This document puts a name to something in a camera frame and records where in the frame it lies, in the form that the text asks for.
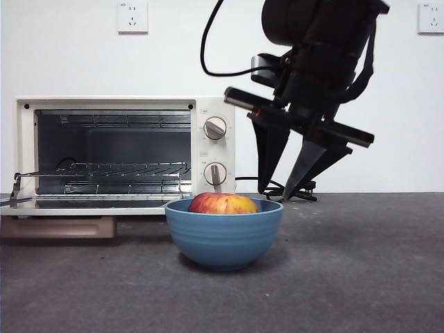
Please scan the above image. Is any oven temperature knob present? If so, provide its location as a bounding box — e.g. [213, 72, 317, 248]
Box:
[203, 116, 228, 141]

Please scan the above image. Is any cream Toshiba toaster oven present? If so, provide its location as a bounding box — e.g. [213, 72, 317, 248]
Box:
[15, 96, 237, 218]

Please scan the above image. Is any blue ribbed bowl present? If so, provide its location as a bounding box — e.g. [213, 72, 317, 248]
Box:
[164, 197, 284, 273]

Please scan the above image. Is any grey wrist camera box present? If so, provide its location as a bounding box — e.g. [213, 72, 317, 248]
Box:
[250, 53, 293, 88]

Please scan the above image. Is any red yellow apple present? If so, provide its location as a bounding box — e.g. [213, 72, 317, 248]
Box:
[187, 191, 259, 214]

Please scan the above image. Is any white wall socket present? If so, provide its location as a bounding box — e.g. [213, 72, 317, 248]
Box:
[417, 2, 444, 35]
[117, 1, 149, 35]

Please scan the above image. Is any glass oven door with handle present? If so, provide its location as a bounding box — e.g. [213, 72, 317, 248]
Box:
[0, 193, 187, 241]

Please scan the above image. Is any black power cable with plug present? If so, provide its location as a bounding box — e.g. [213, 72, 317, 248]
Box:
[234, 176, 318, 203]

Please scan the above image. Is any oven timer knob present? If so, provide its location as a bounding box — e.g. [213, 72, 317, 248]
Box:
[203, 162, 228, 190]

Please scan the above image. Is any black camera cable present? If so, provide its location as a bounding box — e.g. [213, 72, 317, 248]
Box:
[200, 0, 258, 78]

